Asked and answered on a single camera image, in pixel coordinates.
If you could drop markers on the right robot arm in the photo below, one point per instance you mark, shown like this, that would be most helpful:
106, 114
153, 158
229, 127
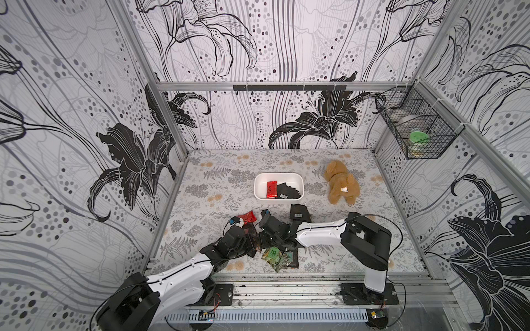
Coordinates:
367, 241

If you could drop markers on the white slotted cable duct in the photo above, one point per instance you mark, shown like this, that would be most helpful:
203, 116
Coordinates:
242, 316

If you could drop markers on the green lidded cup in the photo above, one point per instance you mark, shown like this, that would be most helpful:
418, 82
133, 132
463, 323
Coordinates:
417, 143

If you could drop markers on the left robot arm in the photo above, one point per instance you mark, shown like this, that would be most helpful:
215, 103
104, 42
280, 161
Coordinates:
142, 300

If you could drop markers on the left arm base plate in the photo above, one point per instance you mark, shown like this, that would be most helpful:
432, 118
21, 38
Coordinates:
220, 295

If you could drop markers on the brown plush teddy dog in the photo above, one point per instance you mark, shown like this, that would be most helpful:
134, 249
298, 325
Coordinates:
342, 183

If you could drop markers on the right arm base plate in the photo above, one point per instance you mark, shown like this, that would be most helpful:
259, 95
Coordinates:
357, 294

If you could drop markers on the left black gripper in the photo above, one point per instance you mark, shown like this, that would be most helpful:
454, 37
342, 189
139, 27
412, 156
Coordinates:
252, 245

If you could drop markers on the red square tea bag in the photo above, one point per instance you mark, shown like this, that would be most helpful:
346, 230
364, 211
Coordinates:
248, 217

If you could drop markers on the green leafy tea bag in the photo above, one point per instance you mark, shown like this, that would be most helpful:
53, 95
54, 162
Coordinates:
277, 259

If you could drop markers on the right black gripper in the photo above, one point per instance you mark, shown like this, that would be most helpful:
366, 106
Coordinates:
272, 231

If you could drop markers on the red long tea bag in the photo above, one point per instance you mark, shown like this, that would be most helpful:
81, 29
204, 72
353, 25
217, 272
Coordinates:
271, 189

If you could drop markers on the white plastic storage box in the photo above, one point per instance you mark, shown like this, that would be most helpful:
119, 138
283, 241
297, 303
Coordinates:
290, 178

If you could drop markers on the black wire basket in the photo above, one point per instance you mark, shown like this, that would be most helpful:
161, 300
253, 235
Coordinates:
405, 110

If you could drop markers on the black barcode tea bag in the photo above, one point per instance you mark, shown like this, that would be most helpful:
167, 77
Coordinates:
283, 191

